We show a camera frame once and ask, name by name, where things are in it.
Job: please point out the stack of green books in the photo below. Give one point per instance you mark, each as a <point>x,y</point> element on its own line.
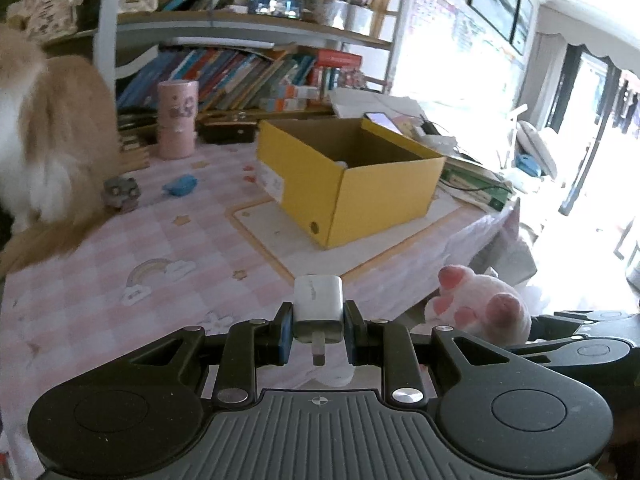
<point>480,185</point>

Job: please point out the small blue object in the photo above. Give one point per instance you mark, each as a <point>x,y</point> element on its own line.
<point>527,165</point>

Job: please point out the row of leaning books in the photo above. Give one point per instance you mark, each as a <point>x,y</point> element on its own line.
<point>240,75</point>

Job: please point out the pink paw plush toy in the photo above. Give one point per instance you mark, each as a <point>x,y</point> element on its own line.
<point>480,305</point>

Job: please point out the white charger plug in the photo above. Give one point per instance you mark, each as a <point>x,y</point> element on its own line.
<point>317,305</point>

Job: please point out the white paper gift bags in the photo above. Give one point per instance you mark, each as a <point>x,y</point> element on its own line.
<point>345,17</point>

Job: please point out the pink cylindrical container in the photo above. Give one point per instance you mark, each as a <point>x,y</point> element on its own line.
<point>177,125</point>

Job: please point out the small grey owl figure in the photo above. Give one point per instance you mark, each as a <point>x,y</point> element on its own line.
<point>121,194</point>

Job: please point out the fluffy cream and white cat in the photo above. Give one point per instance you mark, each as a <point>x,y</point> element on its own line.
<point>65,125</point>

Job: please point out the small blue toy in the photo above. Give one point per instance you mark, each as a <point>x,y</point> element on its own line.
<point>181,186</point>

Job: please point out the yellow cardboard box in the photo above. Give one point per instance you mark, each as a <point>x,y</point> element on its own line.
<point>385,200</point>

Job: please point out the smartphone with lit screen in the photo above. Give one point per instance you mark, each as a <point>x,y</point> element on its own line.
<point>384,122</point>

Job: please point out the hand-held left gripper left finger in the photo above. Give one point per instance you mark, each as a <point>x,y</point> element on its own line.
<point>286,337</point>

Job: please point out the wooden bookshelf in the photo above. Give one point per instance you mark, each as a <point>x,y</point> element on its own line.
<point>250,25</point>

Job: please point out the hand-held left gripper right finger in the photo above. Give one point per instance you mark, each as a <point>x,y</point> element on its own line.
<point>352,337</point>

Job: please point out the stack of white papers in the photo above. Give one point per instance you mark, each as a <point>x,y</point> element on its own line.
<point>370,102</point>

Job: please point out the cream desk mat orange border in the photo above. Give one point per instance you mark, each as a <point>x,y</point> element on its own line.
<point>270,232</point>

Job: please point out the orange and white small boxes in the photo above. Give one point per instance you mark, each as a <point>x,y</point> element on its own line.
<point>290,100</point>

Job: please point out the floral cloth doll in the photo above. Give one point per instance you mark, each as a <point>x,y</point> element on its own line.
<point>47,7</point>

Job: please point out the desktop with pink checked tablecloth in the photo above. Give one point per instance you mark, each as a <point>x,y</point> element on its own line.
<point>100,260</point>

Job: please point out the white scalloped curtain valance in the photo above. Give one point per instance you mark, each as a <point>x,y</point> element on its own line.
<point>575,30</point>

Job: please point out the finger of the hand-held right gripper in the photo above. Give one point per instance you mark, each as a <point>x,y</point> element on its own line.
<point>600,324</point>
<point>590,355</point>

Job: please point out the pink wall poster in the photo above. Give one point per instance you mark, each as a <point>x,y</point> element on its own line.
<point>450,25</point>

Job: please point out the stack of wooden blocks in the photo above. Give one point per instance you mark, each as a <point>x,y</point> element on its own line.
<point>134,147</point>

